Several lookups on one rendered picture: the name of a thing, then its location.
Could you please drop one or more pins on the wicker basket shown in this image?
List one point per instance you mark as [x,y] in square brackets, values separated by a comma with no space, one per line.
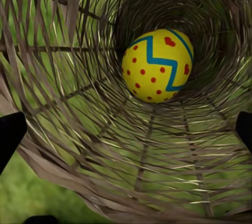
[107,44]

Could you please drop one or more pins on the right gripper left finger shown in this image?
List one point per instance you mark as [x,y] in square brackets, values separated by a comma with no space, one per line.
[13,128]

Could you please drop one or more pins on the easter egg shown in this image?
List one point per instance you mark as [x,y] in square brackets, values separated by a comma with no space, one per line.
[157,65]

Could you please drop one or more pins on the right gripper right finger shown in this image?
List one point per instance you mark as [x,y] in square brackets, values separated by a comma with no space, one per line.
[244,128]

